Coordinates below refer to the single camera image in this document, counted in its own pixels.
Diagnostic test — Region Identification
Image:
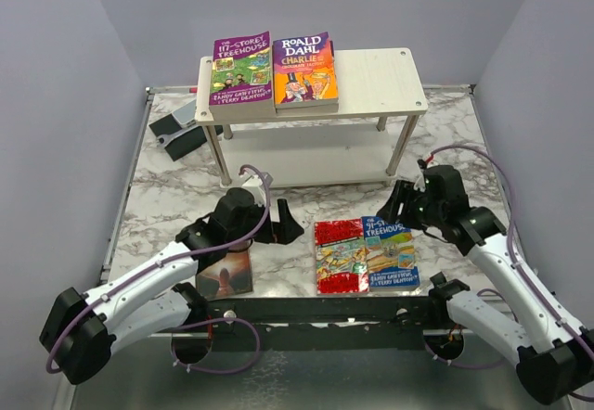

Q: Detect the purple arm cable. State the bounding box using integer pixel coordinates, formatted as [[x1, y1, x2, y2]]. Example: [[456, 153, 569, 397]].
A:
[[45, 163, 273, 377], [424, 144, 594, 402]]

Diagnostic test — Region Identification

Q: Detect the orange 39-storey treehouse book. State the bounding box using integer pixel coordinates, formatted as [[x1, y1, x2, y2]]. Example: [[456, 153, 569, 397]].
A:
[[210, 104, 277, 123]]

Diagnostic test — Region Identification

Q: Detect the roald dahl charlie book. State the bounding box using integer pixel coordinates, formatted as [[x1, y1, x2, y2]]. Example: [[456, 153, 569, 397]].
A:
[[273, 32, 339, 109]]

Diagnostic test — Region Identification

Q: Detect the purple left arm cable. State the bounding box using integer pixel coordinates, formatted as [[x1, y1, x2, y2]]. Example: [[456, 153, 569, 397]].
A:
[[45, 163, 273, 377]]

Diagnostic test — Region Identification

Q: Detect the dark three days book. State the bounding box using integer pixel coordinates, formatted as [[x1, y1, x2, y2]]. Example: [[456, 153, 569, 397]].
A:
[[195, 240, 253, 301]]

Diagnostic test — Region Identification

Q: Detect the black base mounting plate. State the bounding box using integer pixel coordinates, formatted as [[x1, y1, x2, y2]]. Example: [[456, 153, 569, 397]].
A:
[[208, 296, 454, 352]]

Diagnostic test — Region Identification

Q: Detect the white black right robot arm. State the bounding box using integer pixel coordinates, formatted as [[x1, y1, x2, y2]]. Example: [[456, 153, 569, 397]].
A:
[[378, 165, 593, 405]]

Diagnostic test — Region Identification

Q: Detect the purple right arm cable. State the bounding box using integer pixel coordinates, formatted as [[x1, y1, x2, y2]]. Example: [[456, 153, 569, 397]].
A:
[[424, 144, 594, 402]]

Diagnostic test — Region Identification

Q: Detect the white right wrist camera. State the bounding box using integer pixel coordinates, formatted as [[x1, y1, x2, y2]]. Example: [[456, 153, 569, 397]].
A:
[[416, 156, 433, 184]]

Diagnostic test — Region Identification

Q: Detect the purple treehouse book front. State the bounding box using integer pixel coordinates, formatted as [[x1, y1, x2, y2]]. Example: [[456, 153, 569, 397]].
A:
[[276, 102, 339, 116]]

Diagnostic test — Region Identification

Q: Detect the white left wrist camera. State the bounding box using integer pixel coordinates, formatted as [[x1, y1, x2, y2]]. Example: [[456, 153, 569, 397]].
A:
[[240, 172, 274, 205]]

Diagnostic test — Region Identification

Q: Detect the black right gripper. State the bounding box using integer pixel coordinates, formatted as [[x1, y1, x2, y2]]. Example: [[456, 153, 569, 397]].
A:
[[377, 178, 445, 230]]

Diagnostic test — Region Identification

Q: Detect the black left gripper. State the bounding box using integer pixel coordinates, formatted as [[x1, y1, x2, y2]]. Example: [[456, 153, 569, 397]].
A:
[[227, 199, 303, 246]]

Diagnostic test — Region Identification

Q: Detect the grey white device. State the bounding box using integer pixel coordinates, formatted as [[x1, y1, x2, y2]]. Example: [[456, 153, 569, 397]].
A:
[[172, 100, 196, 128]]

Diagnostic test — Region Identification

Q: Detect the purple treehouse book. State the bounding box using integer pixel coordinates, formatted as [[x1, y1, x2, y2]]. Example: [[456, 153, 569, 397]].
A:
[[209, 32, 275, 109], [276, 102, 339, 116]]

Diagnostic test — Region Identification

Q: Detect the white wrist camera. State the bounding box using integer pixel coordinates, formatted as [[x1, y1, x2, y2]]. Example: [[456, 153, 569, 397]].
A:
[[416, 156, 433, 184], [240, 172, 274, 205]]

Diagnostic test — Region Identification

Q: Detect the red treehouse book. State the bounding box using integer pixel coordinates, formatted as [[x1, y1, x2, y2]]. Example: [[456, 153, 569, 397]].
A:
[[314, 218, 369, 295]]

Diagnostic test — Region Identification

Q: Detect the silver metal wrench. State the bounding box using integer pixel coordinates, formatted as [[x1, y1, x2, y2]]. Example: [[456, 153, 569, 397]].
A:
[[157, 125, 197, 148]]

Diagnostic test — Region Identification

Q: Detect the black foam block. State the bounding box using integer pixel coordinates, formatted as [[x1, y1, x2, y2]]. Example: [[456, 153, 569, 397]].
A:
[[148, 114, 207, 161]]

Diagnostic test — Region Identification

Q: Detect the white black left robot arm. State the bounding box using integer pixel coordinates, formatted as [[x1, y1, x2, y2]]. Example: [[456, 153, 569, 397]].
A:
[[39, 187, 303, 385]]

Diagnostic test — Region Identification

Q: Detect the white two-tier shelf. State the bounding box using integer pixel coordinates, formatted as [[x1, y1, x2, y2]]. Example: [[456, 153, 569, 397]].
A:
[[195, 48, 428, 188]]

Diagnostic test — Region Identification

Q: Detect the blue 91-storey treehouse book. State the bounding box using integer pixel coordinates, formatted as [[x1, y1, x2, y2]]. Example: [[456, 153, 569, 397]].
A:
[[362, 216, 420, 292]]

